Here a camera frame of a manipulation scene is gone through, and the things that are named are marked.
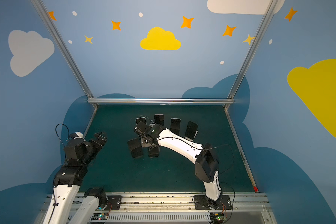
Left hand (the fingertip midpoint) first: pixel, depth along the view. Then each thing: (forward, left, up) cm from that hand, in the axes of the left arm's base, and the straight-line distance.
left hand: (105, 136), depth 73 cm
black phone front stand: (+4, -23, -27) cm, 35 cm away
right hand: (+4, -25, -10) cm, 27 cm away
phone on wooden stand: (+24, -14, -16) cm, 32 cm away
